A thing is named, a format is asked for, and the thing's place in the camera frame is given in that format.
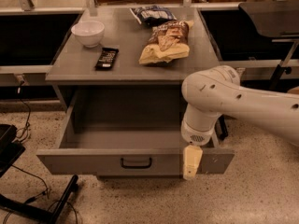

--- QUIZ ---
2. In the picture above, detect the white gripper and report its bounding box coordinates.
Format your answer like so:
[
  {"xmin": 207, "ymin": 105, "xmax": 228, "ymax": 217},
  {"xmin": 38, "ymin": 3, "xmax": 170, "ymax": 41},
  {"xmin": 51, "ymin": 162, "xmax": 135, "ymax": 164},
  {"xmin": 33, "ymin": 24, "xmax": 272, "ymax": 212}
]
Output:
[{"xmin": 181, "ymin": 121, "xmax": 214, "ymax": 180}]

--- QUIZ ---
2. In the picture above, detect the grey top drawer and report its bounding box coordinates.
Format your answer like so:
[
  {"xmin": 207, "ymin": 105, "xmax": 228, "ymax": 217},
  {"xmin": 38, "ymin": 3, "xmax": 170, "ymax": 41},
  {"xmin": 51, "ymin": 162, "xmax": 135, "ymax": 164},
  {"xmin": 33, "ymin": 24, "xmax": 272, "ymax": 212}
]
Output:
[{"xmin": 36, "ymin": 87, "xmax": 235, "ymax": 177}]

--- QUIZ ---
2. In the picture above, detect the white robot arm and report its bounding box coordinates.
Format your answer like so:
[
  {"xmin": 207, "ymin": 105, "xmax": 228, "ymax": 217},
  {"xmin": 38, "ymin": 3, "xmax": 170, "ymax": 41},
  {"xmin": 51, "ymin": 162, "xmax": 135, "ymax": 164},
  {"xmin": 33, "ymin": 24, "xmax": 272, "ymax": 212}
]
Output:
[{"xmin": 181, "ymin": 65, "xmax": 299, "ymax": 180}]

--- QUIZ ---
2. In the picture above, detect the grey drawer cabinet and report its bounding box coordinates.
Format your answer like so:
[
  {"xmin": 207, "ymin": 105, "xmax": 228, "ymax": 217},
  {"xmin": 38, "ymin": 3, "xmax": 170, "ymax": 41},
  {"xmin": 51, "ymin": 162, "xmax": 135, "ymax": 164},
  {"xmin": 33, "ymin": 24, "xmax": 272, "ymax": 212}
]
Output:
[{"xmin": 45, "ymin": 5, "xmax": 226, "ymax": 181}]

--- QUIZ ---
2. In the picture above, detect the yellow brown chip bag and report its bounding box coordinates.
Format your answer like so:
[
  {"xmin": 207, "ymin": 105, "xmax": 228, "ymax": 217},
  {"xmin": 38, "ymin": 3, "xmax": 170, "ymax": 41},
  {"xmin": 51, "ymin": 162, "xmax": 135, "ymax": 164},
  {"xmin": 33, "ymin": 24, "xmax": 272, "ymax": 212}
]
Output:
[{"xmin": 139, "ymin": 21, "xmax": 194, "ymax": 64}]

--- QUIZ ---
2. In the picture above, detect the dark blue snack bag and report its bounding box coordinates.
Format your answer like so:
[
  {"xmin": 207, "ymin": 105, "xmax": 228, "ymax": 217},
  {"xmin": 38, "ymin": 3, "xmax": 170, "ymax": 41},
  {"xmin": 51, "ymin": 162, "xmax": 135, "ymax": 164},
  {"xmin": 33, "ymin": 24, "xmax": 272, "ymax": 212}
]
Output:
[{"xmin": 130, "ymin": 5, "xmax": 177, "ymax": 26}]

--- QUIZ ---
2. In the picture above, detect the white bowl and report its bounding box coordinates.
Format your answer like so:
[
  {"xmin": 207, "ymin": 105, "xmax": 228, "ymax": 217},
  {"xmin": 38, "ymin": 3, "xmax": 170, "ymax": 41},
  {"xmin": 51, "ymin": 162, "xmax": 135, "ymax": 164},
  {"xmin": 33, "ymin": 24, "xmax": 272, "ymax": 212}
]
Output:
[{"xmin": 71, "ymin": 21, "xmax": 105, "ymax": 48}]

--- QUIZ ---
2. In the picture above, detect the black chair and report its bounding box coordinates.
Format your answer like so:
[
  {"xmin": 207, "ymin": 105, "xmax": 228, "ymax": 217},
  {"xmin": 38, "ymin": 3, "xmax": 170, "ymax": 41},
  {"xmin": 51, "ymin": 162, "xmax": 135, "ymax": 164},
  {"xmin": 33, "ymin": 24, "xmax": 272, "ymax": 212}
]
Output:
[{"xmin": 218, "ymin": 0, "xmax": 299, "ymax": 141}]

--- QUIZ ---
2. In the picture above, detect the black stand base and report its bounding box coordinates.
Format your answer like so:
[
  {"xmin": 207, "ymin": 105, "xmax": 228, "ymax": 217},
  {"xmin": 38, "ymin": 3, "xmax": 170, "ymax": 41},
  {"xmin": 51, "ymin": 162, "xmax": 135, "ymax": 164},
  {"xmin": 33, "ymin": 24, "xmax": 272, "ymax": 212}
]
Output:
[{"xmin": 0, "ymin": 124, "xmax": 78, "ymax": 224}]

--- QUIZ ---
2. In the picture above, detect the black floor cable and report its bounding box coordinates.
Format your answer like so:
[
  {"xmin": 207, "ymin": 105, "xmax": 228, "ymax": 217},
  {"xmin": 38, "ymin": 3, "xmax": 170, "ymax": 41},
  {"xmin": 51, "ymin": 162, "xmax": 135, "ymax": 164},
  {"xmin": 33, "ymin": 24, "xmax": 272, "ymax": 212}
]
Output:
[{"xmin": 2, "ymin": 163, "xmax": 78, "ymax": 224}]

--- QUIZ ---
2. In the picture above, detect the black hanging cable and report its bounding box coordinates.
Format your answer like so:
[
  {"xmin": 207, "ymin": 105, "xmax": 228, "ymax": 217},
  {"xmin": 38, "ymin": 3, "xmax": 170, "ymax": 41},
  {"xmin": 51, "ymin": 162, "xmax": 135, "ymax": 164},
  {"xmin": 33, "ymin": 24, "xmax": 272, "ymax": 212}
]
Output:
[{"xmin": 14, "ymin": 79, "xmax": 32, "ymax": 143}]

